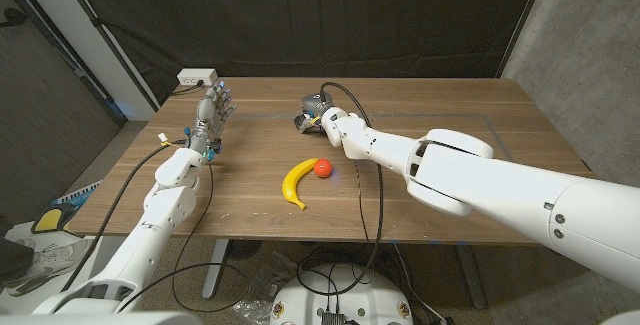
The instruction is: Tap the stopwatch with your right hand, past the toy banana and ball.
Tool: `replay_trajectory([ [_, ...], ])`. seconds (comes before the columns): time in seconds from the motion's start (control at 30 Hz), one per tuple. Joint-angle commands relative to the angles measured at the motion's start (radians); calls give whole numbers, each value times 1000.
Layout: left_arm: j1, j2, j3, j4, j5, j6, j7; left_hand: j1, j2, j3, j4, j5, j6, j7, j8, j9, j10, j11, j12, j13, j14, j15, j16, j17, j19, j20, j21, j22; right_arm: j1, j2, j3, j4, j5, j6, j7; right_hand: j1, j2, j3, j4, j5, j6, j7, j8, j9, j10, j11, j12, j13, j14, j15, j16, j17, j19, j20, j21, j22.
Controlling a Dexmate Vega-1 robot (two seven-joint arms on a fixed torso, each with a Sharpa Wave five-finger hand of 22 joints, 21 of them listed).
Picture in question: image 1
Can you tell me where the grey floor cable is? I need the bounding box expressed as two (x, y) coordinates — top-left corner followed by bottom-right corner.
(392, 242), (444, 324)

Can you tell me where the yellow and black floor object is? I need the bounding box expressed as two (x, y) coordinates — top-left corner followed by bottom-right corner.
(31, 203), (79, 235)

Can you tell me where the grey table leg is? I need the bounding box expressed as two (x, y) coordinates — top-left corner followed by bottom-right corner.
(455, 244), (487, 310)

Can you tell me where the black backdrop stand pole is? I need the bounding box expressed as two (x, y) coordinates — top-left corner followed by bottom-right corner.
(496, 0), (552, 79)
(52, 0), (161, 111)

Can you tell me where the white table leg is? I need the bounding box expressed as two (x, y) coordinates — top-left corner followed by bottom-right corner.
(202, 238), (230, 300)

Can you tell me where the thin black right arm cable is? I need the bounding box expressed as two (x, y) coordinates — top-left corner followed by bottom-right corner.
(353, 159), (376, 286)

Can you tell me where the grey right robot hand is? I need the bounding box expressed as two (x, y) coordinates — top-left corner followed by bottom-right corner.
(293, 92), (335, 135)

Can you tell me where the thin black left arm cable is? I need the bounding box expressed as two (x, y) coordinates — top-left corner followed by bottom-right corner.
(115, 160), (251, 314)

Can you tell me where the white power strip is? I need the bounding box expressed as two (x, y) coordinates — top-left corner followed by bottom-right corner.
(176, 68), (219, 87)

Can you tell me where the yellow toy banana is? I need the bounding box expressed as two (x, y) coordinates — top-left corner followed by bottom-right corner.
(281, 157), (320, 211)

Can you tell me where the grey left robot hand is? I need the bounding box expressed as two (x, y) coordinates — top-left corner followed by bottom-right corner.
(183, 80), (239, 162)

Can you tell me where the red-orange toy ball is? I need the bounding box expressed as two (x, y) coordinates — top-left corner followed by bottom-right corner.
(313, 158), (334, 179)

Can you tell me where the black power strip cable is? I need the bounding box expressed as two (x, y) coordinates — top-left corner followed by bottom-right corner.
(171, 80), (205, 97)

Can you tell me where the grey sneaker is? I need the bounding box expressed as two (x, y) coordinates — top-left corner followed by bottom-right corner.
(3, 238), (96, 297)

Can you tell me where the blue and white floor object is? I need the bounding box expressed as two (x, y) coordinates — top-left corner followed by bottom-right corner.
(51, 179), (104, 206)

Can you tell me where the clear plastic bag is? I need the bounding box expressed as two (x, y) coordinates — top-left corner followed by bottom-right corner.
(234, 252), (299, 324)

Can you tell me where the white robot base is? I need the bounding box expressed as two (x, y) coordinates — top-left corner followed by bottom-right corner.
(269, 263), (415, 325)

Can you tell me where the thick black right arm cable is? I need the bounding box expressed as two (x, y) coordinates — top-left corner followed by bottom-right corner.
(295, 81), (385, 296)

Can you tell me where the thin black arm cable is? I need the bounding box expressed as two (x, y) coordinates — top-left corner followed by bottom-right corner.
(353, 159), (376, 286)
(115, 160), (251, 314)

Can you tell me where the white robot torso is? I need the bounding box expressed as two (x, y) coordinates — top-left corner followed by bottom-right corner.
(0, 311), (201, 325)

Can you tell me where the black finned module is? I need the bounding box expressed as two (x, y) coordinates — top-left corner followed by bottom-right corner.
(319, 310), (347, 325)

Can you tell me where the black backdrop curtain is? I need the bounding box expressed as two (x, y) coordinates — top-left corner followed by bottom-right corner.
(64, 0), (544, 106)

